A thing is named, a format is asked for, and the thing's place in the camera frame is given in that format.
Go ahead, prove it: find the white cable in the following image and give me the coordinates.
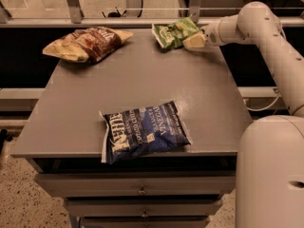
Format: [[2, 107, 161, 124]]
[[245, 88, 282, 113]]

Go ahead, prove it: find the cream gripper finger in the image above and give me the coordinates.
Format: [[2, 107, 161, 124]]
[[183, 32, 207, 49]]

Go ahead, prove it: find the grey drawer cabinet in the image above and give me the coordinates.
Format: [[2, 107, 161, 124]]
[[11, 29, 251, 228]]

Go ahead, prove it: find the metal guard rail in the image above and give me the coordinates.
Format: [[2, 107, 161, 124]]
[[0, 17, 304, 29]]

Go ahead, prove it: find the blue Kettle chip bag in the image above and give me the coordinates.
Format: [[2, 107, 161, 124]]
[[100, 101, 191, 164]]

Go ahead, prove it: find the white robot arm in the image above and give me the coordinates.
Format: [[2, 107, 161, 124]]
[[204, 2, 304, 228]]

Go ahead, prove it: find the middle grey drawer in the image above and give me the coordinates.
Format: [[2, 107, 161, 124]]
[[64, 197, 222, 218]]

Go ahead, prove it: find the green jalapeno chip bag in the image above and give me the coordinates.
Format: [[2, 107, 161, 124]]
[[152, 17, 200, 49]]

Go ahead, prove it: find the bottom grey drawer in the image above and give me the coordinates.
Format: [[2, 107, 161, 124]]
[[82, 217, 210, 228]]

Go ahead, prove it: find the grey drawer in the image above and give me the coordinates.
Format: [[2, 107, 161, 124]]
[[64, 197, 222, 218], [82, 217, 210, 228], [34, 173, 236, 198]]

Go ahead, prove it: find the top grey drawer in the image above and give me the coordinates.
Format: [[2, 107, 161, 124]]
[[34, 173, 236, 198]]

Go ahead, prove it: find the brown and yellow chip bag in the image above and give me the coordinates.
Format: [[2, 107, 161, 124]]
[[43, 27, 133, 64]]

